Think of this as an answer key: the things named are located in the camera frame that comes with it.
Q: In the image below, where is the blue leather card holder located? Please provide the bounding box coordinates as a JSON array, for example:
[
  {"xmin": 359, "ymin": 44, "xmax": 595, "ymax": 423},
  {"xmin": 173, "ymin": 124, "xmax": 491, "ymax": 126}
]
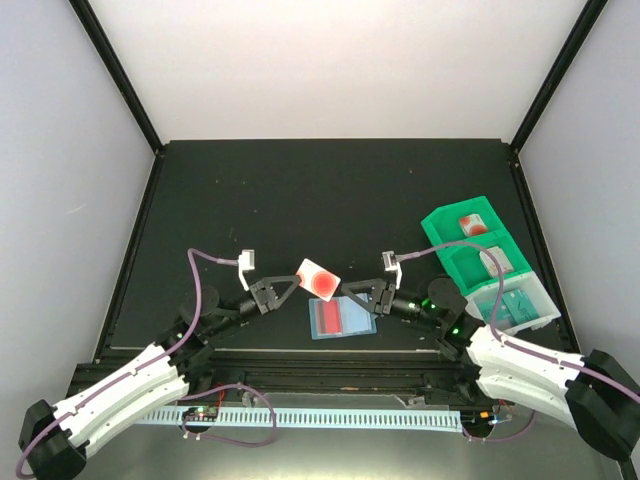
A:
[{"xmin": 308, "ymin": 296, "xmax": 377, "ymax": 340}]

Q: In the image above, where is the red circle chip card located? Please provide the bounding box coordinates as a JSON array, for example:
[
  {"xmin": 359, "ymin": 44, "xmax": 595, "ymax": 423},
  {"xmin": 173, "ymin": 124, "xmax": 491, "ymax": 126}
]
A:
[{"xmin": 296, "ymin": 258, "xmax": 341, "ymax": 302}]

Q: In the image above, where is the red card with stripe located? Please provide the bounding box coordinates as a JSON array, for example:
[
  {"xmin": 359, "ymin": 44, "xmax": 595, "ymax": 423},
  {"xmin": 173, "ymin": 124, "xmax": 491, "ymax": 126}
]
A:
[{"xmin": 315, "ymin": 299, "xmax": 343, "ymax": 336}]

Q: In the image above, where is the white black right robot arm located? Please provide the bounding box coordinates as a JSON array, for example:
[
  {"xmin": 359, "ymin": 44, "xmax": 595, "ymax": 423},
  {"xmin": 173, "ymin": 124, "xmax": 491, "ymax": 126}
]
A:
[{"xmin": 341, "ymin": 276, "xmax": 639, "ymax": 462}]

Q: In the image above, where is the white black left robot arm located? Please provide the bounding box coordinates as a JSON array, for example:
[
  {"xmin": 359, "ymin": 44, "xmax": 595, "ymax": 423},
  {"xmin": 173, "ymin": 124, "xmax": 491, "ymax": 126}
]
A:
[{"xmin": 15, "ymin": 275, "xmax": 300, "ymax": 479}]

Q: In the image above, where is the left controller circuit board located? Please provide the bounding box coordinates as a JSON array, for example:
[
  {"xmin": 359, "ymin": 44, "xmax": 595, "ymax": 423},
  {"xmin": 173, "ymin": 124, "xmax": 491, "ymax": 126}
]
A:
[{"xmin": 182, "ymin": 406, "xmax": 218, "ymax": 422}]

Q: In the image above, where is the controller circuit board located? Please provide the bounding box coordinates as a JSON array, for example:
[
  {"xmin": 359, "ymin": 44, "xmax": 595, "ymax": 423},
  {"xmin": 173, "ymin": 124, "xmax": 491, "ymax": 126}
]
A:
[
  {"xmin": 182, "ymin": 406, "xmax": 218, "ymax": 422},
  {"xmin": 460, "ymin": 410, "xmax": 513, "ymax": 426}
]

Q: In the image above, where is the green divided storage bin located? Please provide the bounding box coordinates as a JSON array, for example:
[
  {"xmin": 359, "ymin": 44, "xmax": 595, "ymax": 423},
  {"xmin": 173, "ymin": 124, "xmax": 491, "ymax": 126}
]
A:
[{"xmin": 421, "ymin": 196, "xmax": 560, "ymax": 335}]

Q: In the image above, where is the right controller circuit board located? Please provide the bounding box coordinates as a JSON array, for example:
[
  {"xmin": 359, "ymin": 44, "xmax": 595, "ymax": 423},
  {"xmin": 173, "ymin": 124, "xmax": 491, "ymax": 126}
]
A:
[{"xmin": 460, "ymin": 410, "xmax": 513, "ymax": 426}]

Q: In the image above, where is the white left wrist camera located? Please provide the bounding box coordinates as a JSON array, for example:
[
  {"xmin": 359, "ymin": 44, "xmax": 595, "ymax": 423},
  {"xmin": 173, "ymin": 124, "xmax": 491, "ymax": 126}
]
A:
[{"xmin": 237, "ymin": 249, "xmax": 255, "ymax": 291}]

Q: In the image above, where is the black aluminium front rail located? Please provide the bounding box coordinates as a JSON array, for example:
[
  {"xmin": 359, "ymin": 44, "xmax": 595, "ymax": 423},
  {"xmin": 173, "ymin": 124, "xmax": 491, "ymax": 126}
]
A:
[{"xmin": 172, "ymin": 348, "xmax": 494, "ymax": 409}]

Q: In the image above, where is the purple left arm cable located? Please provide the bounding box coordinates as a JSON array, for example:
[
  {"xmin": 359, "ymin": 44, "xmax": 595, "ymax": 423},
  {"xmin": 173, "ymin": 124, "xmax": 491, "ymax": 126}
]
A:
[{"xmin": 14, "ymin": 248, "xmax": 241, "ymax": 480}]

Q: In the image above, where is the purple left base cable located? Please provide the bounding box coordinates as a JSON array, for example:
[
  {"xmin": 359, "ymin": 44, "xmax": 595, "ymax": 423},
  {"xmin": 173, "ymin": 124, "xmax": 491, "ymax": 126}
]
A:
[{"xmin": 174, "ymin": 382, "xmax": 279, "ymax": 447}]

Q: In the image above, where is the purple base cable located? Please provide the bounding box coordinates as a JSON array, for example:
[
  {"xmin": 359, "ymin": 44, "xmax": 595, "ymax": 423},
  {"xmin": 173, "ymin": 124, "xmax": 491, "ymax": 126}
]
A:
[
  {"xmin": 174, "ymin": 382, "xmax": 279, "ymax": 447},
  {"xmin": 460, "ymin": 409, "xmax": 536, "ymax": 445}
]

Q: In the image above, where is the light blue slotted cable duct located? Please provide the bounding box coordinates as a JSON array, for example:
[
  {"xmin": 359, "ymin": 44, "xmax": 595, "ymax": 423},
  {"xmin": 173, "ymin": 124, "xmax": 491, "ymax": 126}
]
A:
[{"xmin": 137, "ymin": 406, "xmax": 462, "ymax": 433}]

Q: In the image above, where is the black left side rail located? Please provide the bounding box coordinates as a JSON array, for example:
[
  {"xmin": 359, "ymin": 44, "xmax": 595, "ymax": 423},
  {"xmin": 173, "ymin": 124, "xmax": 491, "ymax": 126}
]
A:
[{"xmin": 91, "ymin": 149, "xmax": 164, "ymax": 364}]

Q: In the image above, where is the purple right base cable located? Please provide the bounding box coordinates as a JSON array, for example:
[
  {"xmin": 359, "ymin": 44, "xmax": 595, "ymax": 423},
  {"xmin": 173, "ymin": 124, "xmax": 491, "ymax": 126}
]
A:
[{"xmin": 460, "ymin": 409, "xmax": 536, "ymax": 445}]

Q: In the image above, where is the black right side rail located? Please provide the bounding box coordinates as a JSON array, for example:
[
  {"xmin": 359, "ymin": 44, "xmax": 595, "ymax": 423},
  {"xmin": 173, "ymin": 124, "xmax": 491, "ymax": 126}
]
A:
[{"xmin": 507, "ymin": 144, "xmax": 640, "ymax": 480}]

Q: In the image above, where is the black rear left frame post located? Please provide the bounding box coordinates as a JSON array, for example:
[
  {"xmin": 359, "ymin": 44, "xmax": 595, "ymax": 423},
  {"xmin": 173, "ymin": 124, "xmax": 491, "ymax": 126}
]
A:
[{"xmin": 69, "ymin": 0, "xmax": 163, "ymax": 154}]

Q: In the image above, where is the black frame post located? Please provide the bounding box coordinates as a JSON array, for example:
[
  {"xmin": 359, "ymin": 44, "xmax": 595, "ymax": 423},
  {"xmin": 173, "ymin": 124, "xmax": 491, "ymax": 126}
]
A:
[
  {"xmin": 510, "ymin": 0, "xmax": 608, "ymax": 154},
  {"xmin": 69, "ymin": 0, "xmax": 163, "ymax": 154}
]

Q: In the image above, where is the black rear right frame post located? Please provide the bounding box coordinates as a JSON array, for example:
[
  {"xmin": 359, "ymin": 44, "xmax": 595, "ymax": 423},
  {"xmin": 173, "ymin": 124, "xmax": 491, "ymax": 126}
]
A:
[{"xmin": 510, "ymin": 0, "xmax": 608, "ymax": 154}]

